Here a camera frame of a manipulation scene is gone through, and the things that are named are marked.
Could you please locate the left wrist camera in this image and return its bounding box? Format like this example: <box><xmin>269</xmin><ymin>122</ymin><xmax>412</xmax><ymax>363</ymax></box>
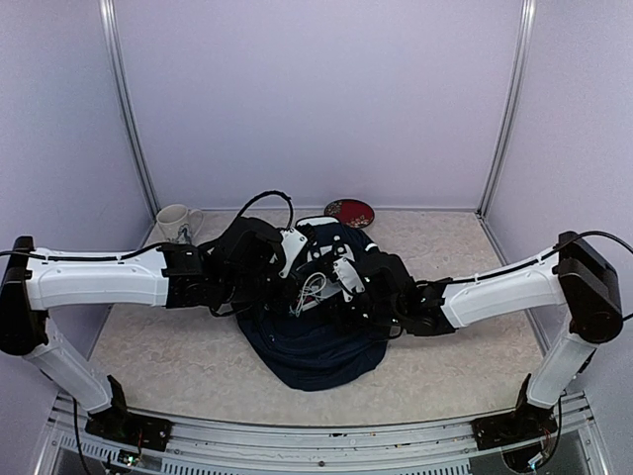
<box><xmin>277</xmin><ymin>223</ymin><xmax>316</xmax><ymax>279</ymax></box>

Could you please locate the right corner aluminium post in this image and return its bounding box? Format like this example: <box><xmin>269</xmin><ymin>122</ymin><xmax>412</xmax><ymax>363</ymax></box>
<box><xmin>476</xmin><ymin>0</ymin><xmax>537</xmax><ymax>221</ymax></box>

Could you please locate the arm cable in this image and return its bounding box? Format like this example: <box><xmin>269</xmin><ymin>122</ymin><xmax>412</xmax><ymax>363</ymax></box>
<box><xmin>558</xmin><ymin>230</ymin><xmax>633</xmax><ymax>321</ymax></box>
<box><xmin>236</xmin><ymin>188</ymin><xmax>296</xmax><ymax>232</ymax></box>

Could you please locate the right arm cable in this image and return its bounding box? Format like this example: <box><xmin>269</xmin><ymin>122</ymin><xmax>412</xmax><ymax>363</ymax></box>
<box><xmin>558</xmin><ymin>230</ymin><xmax>633</xmax><ymax>321</ymax></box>

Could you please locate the white charger adapter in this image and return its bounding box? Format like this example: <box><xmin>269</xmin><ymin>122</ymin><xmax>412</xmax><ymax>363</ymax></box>
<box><xmin>308</xmin><ymin>287</ymin><xmax>340</xmax><ymax>304</ymax></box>

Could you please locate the navy blue backpack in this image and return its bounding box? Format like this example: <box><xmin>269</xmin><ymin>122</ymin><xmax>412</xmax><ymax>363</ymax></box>
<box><xmin>236</xmin><ymin>216</ymin><xmax>391</xmax><ymax>392</ymax></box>

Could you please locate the corner aluminium post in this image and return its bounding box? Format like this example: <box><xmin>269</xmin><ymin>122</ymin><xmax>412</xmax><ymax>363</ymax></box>
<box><xmin>476</xmin><ymin>0</ymin><xmax>537</xmax><ymax>221</ymax></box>
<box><xmin>99</xmin><ymin>0</ymin><xmax>160</xmax><ymax>218</ymax></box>

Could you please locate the white charger cable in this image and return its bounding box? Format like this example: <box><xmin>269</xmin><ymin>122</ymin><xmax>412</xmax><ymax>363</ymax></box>
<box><xmin>291</xmin><ymin>271</ymin><xmax>330</xmax><ymax>318</ymax></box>

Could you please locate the left corner aluminium post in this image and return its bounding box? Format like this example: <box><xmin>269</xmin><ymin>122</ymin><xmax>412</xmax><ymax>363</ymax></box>
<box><xmin>99</xmin><ymin>0</ymin><xmax>160</xmax><ymax>218</ymax></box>

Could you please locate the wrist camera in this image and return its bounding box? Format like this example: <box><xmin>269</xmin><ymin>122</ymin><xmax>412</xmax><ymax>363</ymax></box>
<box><xmin>277</xmin><ymin>223</ymin><xmax>316</xmax><ymax>279</ymax></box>
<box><xmin>323</xmin><ymin>257</ymin><xmax>365</xmax><ymax>296</ymax></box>

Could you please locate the red floral plate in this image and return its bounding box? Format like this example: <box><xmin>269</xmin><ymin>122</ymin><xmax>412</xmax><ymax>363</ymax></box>
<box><xmin>323</xmin><ymin>198</ymin><xmax>375</xmax><ymax>229</ymax></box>

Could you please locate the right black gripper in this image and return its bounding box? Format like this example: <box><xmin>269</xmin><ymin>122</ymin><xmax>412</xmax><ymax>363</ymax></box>
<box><xmin>317</xmin><ymin>289</ymin><xmax>403</xmax><ymax>334</ymax></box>

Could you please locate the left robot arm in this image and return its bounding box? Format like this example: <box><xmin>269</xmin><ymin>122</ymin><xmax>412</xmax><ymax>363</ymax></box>
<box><xmin>1</xmin><ymin>218</ymin><xmax>308</xmax><ymax>440</ymax></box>

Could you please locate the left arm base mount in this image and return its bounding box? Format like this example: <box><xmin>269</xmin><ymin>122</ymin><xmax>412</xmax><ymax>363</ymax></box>
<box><xmin>85</xmin><ymin>375</ymin><xmax>172</xmax><ymax>452</ymax></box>

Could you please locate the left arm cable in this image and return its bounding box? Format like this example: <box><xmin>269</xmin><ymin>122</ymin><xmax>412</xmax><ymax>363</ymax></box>
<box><xmin>236</xmin><ymin>188</ymin><xmax>296</xmax><ymax>232</ymax></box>

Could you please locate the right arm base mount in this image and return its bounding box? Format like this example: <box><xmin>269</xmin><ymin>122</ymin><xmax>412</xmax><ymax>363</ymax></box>
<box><xmin>471</xmin><ymin>374</ymin><xmax>560</xmax><ymax>450</ymax></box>

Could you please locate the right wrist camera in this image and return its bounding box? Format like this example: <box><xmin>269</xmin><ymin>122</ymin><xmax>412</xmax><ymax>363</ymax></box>
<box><xmin>323</xmin><ymin>257</ymin><xmax>365</xmax><ymax>296</ymax></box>

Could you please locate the white paper cup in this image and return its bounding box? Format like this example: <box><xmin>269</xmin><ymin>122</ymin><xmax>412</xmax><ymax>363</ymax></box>
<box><xmin>156</xmin><ymin>204</ymin><xmax>204</xmax><ymax>244</ymax></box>

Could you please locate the metal frame rail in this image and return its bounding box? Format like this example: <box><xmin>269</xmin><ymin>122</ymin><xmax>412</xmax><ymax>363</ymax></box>
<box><xmin>37</xmin><ymin>400</ymin><xmax>612</xmax><ymax>475</ymax></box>

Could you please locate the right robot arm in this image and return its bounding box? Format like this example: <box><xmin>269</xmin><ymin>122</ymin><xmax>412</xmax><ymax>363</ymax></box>
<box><xmin>333</xmin><ymin>232</ymin><xmax>627</xmax><ymax>439</ymax></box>

